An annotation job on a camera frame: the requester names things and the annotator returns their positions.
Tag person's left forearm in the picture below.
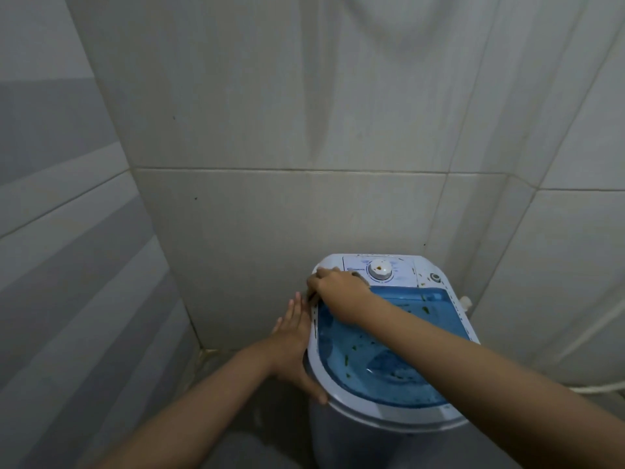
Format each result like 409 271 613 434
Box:
97 336 283 469

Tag person's right forearm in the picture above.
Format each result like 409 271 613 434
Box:
349 293 625 469

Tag white hose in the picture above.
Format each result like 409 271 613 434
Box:
570 382 625 394

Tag person's right hand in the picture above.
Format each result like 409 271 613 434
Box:
306 267 375 326

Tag blue transparent washer lid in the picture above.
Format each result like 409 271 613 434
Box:
315 286 472 410

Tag small white washing machine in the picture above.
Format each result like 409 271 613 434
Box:
305 254 511 469

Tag person's left hand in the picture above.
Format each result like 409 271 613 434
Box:
264 292 328 405

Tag white timer knob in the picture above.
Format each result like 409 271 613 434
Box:
368 259 394 282

